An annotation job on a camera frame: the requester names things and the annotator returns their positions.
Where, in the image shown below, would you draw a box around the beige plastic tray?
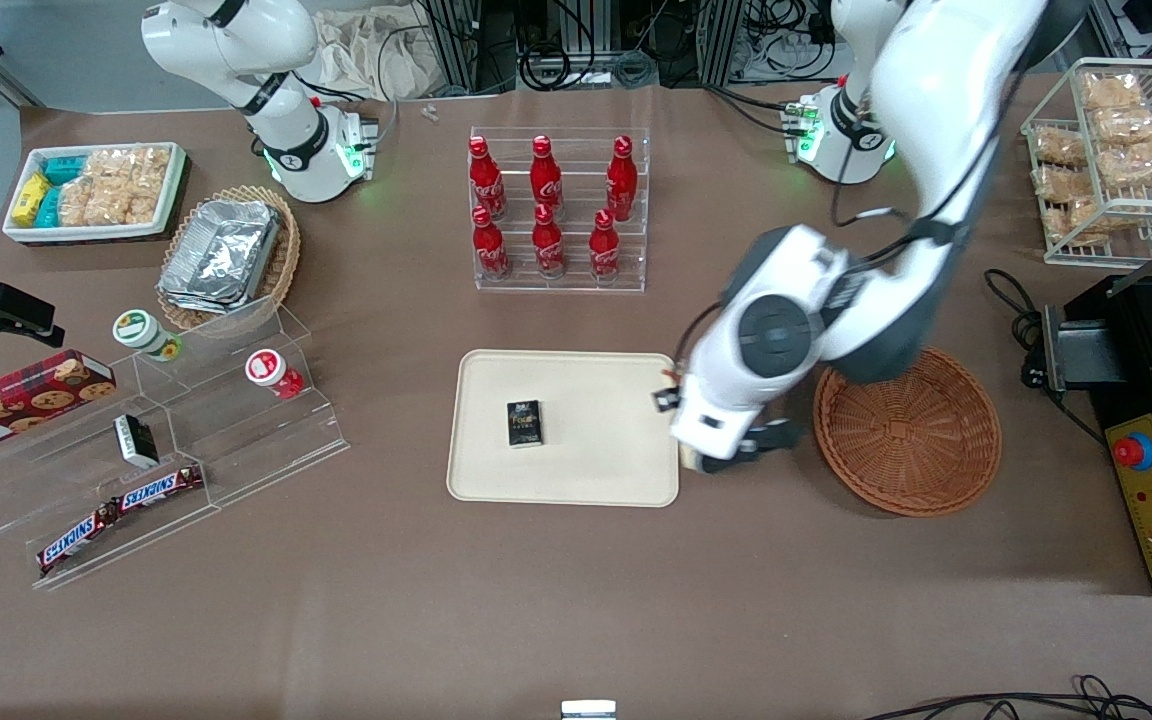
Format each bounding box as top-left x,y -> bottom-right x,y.
446,349 -> 682,508

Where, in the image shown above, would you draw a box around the round brown wicker basket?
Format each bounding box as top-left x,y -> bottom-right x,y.
813,346 -> 1003,518

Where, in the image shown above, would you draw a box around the oval light wicker basket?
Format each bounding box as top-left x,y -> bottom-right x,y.
155,185 -> 302,334

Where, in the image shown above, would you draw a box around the red tartan cookie box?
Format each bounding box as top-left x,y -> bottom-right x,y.
0,349 -> 118,460

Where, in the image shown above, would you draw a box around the green lid yogurt cup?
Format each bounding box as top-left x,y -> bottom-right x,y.
112,308 -> 185,364

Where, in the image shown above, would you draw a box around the yellow snack pack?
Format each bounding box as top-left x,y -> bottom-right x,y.
10,171 -> 53,228

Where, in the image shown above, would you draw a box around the white rectangular snack bin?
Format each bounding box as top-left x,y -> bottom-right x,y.
1,141 -> 188,247

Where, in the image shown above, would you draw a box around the clear rice cracker bag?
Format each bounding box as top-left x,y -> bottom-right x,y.
122,146 -> 173,225
56,149 -> 129,228

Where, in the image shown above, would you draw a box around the small black white box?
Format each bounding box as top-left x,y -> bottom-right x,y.
113,413 -> 162,470

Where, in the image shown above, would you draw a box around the small black box gold print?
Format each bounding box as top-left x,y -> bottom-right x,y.
506,400 -> 545,449

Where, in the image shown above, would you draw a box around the clear acrylic bottle rack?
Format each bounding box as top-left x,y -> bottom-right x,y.
469,126 -> 652,294

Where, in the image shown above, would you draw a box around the red cola bottle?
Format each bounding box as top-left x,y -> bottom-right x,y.
589,208 -> 622,284
471,206 -> 513,282
468,136 -> 508,222
606,135 -> 639,223
531,203 -> 566,280
530,135 -> 565,217

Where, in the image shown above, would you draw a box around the Snickers chocolate bar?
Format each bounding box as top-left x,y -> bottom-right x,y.
35,499 -> 123,577
110,462 -> 206,514

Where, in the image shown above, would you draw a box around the stacked aluminium foil containers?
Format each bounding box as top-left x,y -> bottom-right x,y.
157,199 -> 283,314

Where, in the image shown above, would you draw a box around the clear acrylic stepped shelf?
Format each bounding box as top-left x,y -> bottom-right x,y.
0,294 -> 351,592

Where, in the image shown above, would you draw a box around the red lid yogurt cup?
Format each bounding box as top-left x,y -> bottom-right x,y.
244,348 -> 306,401

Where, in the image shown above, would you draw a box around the clear bagged cracker pack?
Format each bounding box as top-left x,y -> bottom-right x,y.
1096,140 -> 1152,189
1040,198 -> 1107,248
1033,164 -> 1099,203
1080,71 -> 1144,111
1030,127 -> 1089,167
1090,107 -> 1152,147

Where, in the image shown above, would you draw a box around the black tabletop appliance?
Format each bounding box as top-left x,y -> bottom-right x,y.
1040,274 -> 1152,597

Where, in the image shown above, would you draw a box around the beige cloth bag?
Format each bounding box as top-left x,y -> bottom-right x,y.
308,5 -> 439,102

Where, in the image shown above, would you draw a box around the black table cable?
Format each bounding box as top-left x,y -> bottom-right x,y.
983,267 -> 1109,447

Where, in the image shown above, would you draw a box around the coiled black background cables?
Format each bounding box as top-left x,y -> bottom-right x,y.
519,35 -> 659,93

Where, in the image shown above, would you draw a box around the black cables bundle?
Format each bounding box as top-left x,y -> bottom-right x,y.
861,674 -> 1152,720

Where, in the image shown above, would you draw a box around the white wire basket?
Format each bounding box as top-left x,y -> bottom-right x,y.
1020,57 -> 1152,269

